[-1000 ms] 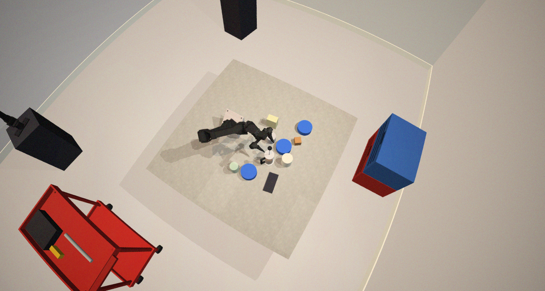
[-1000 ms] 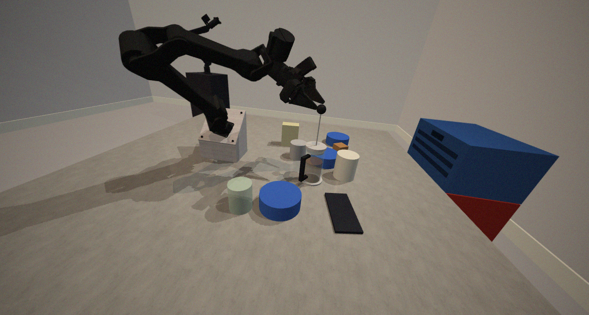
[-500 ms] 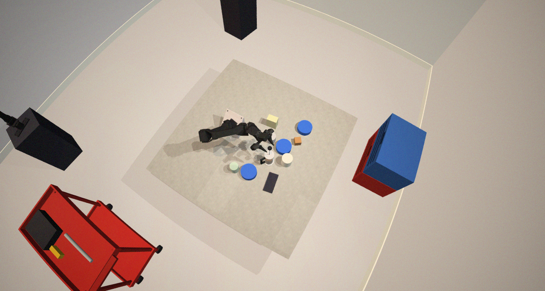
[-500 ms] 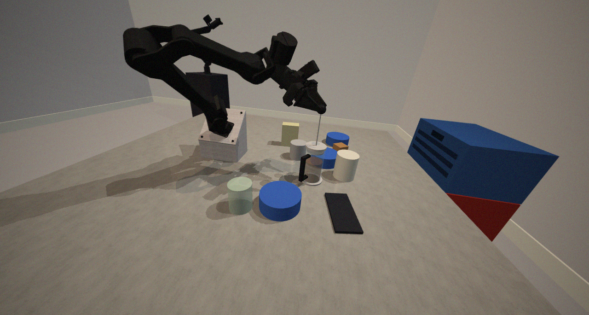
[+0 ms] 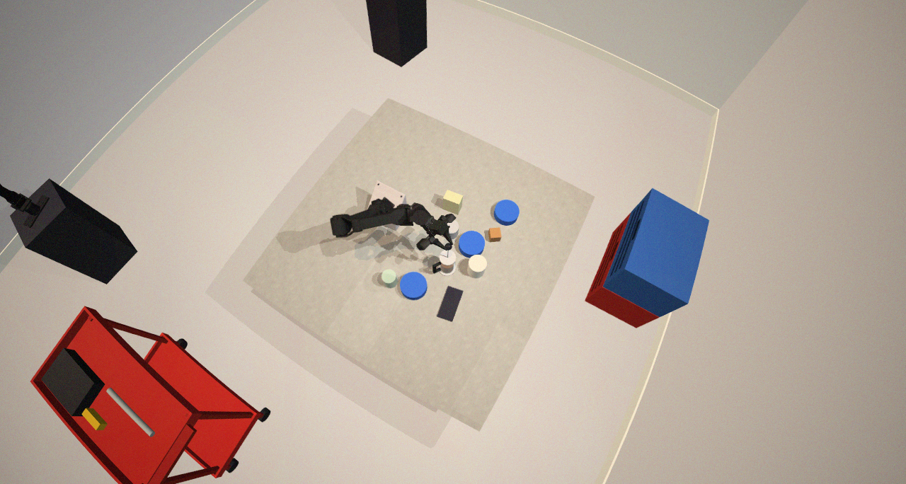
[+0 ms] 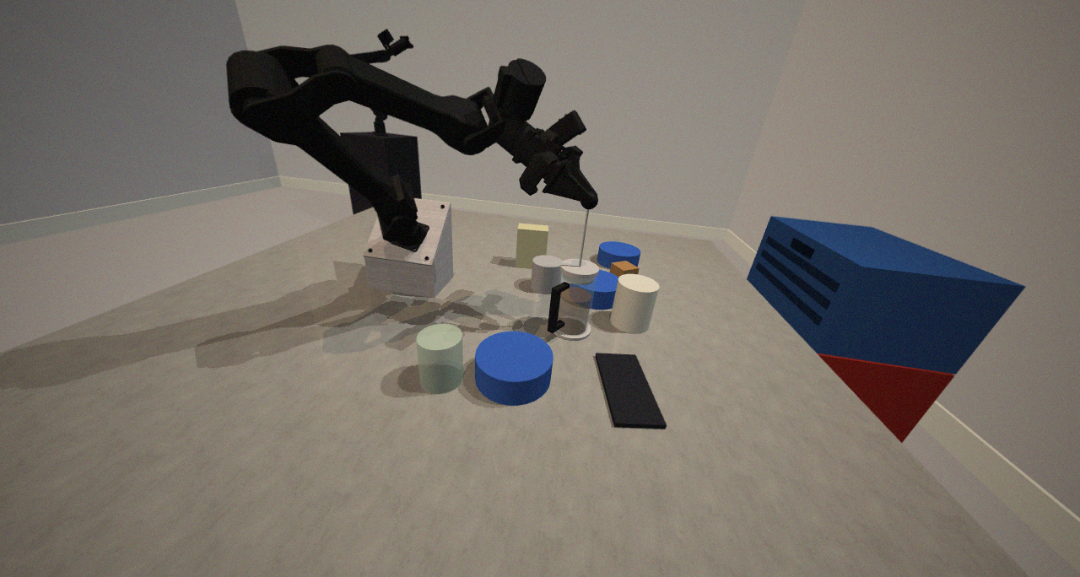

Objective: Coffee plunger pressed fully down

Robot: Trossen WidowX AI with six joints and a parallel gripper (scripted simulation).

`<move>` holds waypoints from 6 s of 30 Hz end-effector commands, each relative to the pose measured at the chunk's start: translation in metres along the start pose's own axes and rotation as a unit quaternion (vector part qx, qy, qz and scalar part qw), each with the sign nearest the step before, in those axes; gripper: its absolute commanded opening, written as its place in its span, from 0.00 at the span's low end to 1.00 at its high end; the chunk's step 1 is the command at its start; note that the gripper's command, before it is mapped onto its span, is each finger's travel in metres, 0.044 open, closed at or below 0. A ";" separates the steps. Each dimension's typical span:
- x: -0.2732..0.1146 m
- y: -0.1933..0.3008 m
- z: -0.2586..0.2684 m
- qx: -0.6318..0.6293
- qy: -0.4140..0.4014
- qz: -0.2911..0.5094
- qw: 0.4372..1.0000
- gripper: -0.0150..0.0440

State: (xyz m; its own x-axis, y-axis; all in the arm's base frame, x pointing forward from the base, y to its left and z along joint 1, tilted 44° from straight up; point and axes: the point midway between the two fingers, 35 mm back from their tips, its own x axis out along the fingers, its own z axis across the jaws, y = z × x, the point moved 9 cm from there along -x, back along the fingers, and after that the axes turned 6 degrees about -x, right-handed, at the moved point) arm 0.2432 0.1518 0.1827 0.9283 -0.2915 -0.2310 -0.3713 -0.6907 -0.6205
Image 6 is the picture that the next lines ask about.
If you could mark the orange block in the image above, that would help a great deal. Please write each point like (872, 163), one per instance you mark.
(621, 268)

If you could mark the blue short cylinder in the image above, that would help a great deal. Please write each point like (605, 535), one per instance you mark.
(613, 251)
(605, 289)
(513, 368)

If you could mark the glass french press with black handle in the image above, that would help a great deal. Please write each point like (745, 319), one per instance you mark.
(571, 300)

